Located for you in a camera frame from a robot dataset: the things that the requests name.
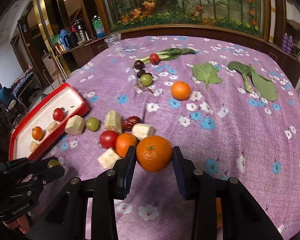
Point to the red rimmed white tray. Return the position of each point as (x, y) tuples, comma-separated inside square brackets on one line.
[(62, 97)]

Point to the green plastic bottle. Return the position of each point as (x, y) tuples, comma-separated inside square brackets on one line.
[(98, 26)]

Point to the purple spray cans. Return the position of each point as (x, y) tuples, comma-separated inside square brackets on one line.
[(287, 43)]

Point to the clear plastic cup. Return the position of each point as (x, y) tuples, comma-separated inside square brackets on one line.
[(113, 42)]

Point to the red jujube date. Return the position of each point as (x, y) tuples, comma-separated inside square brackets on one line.
[(129, 122)]

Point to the dark purple grape small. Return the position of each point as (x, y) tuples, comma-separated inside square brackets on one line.
[(140, 73)]

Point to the dark purple grape large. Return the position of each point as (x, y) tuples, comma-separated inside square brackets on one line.
[(138, 64)]

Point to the orange mandarin with leaf stem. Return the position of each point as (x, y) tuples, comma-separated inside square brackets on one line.
[(37, 133)]

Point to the green leaf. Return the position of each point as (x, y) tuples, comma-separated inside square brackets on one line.
[(206, 73), (262, 85)]

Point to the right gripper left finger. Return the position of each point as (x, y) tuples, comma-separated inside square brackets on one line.
[(113, 184)]

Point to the far red cherry tomato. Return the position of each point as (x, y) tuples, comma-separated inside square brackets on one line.
[(154, 58)]

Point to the bok choy leaf far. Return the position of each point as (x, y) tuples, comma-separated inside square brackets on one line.
[(170, 54)]

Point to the green grape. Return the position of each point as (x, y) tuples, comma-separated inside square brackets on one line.
[(53, 163), (92, 124), (146, 80)]

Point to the purple floral tablecloth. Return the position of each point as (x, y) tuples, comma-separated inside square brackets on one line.
[(226, 131)]

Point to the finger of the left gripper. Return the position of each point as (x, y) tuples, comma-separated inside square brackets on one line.
[(20, 167), (42, 175)]

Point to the blue jug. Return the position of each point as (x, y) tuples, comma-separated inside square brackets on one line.
[(63, 33)]

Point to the sugarcane piece front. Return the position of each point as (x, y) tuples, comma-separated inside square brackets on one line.
[(108, 159)]

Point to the steel thermos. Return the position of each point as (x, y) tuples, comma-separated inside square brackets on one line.
[(81, 30)]

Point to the green leaf right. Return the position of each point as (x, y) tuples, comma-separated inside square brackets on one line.
[(262, 85)]

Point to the small red cherry tomato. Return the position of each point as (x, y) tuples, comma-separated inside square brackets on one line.
[(58, 114)]

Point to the green leaf middle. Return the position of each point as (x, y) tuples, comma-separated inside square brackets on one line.
[(206, 73)]

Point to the left hand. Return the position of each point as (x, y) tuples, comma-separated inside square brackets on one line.
[(21, 223)]

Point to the black kettle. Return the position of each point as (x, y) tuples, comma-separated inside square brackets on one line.
[(71, 40)]

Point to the large red tomato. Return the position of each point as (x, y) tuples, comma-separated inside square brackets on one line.
[(108, 139)]

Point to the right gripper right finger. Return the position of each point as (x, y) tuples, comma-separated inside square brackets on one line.
[(195, 184)]

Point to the flower mural panel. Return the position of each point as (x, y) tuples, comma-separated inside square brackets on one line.
[(240, 15)]

